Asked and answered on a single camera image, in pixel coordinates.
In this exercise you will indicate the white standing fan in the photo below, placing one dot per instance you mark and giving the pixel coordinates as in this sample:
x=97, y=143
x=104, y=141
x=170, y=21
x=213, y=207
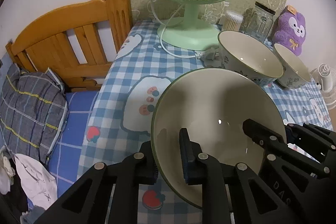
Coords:
x=324, y=76

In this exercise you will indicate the glass jar black lid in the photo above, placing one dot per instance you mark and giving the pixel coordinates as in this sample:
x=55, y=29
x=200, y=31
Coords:
x=260, y=22

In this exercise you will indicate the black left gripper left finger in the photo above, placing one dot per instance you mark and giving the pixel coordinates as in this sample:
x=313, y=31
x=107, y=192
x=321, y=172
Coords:
x=106, y=193

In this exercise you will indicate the white crumpled cloth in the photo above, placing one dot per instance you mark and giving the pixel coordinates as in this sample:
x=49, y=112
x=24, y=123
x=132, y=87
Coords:
x=38, y=184

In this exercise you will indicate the purple plush bunny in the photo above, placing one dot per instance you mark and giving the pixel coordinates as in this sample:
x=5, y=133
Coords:
x=290, y=31

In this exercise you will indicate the cotton swab container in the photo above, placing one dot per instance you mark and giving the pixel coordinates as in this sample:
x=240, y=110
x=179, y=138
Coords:
x=232, y=21

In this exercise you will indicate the large cream green-rimmed bowl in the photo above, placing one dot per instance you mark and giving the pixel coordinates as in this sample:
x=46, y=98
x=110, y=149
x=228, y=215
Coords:
x=212, y=104

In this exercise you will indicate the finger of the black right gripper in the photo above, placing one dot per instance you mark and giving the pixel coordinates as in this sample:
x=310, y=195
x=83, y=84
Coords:
x=315, y=141
x=270, y=141

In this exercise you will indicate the leaf pattern ceramic bowl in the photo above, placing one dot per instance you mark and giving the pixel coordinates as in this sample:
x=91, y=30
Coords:
x=295, y=73

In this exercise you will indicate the blue checkered tablecloth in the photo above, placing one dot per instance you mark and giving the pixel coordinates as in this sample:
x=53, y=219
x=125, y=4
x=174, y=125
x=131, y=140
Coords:
x=121, y=116

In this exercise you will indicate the blue bed sheet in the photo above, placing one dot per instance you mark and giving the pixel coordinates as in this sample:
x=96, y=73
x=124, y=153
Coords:
x=64, y=164

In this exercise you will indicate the grey plaid pillow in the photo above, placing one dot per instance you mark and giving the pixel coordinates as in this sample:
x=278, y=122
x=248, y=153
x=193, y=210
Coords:
x=34, y=111

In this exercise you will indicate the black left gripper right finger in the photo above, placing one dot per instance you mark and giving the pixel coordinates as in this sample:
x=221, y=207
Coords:
x=230, y=193

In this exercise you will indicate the blue floral ceramic bowl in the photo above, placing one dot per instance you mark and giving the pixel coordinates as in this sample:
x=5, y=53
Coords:
x=248, y=57

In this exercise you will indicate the green cartoon wall mat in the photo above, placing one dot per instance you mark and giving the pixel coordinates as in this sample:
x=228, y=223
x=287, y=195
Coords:
x=213, y=13

